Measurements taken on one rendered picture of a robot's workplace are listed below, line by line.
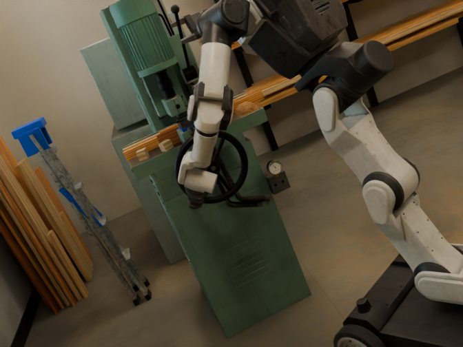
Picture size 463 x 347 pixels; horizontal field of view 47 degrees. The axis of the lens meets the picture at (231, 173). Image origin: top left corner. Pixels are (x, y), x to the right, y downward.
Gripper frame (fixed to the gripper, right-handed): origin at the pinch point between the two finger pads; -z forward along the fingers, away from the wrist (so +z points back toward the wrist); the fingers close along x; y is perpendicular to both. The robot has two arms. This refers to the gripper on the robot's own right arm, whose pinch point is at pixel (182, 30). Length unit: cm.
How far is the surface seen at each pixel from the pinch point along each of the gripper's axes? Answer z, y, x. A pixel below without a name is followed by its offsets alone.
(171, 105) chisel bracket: -15.9, 22.2, 14.8
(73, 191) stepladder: -75, 87, -11
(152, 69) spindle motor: -17.4, 7.9, 5.5
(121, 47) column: -23.4, 16.9, -22.1
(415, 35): 205, 174, -71
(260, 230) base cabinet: -3, 60, 67
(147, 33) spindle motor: -13.6, -2.2, -4.0
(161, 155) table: -29, 25, 34
